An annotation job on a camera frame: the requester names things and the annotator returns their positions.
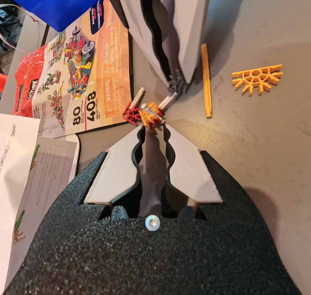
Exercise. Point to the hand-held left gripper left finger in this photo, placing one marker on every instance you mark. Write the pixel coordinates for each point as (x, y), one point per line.
(111, 176)

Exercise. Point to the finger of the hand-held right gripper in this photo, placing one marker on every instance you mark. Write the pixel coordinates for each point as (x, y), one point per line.
(192, 32)
(136, 20)

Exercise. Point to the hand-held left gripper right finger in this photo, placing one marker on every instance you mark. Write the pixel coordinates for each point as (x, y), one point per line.
(194, 178)

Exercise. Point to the long yellow rod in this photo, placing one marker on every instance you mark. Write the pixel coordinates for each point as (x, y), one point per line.
(207, 81)

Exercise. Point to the red connector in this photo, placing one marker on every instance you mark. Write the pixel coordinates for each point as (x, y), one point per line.
(131, 114)

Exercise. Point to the connector assembly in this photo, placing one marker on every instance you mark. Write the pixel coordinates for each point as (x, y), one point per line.
(150, 115)

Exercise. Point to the white rod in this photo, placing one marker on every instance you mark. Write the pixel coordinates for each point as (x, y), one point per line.
(138, 97)

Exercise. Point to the building instruction sheet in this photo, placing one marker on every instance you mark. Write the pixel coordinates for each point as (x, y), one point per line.
(14, 166)

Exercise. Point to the blue plastic bin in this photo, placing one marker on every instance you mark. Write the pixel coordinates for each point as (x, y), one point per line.
(60, 3)

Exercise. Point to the colourful toy packaging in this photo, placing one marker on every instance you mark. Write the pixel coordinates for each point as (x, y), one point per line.
(97, 81)

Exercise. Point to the yellow connector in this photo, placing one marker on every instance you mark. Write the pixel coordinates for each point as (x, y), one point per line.
(257, 79)

